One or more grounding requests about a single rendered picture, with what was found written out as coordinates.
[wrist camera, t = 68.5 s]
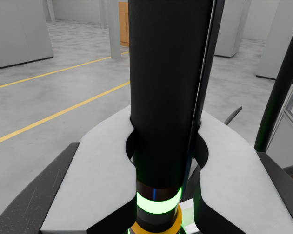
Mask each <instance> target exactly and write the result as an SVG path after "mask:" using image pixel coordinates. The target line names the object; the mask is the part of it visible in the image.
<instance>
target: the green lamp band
mask: <svg viewBox="0 0 293 234"><path fill-rule="evenodd" d="M180 191H181V189H180ZM180 191H179V193H178V194H177V195H176V196H175V197H174V198H172V199H170V200H168V201H163V202H154V201H149V200H147V199H145V198H143V197H142V196H140V195H139V194H138V193H137V204H138V205H139V206H140V207H141V208H142V209H144V210H145V211H148V212H151V213H157V214H158V213H164V212H167V211H169V210H171V209H173V208H174V207H175V206H176V205H177V203H178V201H179V198H180Z"/></svg>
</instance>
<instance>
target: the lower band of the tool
mask: <svg viewBox="0 0 293 234"><path fill-rule="evenodd" d="M181 222H182V211H181V208H180V205H179V204H178V209H177V218H176V221H175V223H174V224H173V226H172V227H171V228H169V229H168V230H167V231H164V232H161V233H151V232H148V231H146V230H144V229H142V228H141V227H140V226H139V225H138V224H137V222H135V223H134V224H133V226H131V229H132V230H133V231H134V232H135V233H136V234H176V233H177V232H178V230H179V228H180V226H181Z"/></svg>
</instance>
